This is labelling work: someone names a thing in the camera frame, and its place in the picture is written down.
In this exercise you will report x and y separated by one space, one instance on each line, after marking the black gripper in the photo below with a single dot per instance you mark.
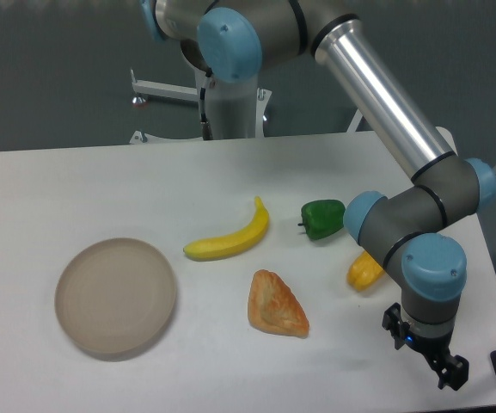
430 340

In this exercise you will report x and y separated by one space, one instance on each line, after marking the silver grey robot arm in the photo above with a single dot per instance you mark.
238 39

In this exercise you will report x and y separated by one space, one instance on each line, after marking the yellow pepper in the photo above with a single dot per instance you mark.
364 272

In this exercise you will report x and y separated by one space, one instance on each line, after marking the green bell pepper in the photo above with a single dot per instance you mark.
322 218

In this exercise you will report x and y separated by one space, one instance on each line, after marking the golden triangular pastry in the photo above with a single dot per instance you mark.
273 308

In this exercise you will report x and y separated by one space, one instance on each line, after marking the yellow banana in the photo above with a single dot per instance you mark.
215 248

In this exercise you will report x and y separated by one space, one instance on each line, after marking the beige round plate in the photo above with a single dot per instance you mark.
115 298

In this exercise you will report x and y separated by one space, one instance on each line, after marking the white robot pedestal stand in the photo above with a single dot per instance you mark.
242 110

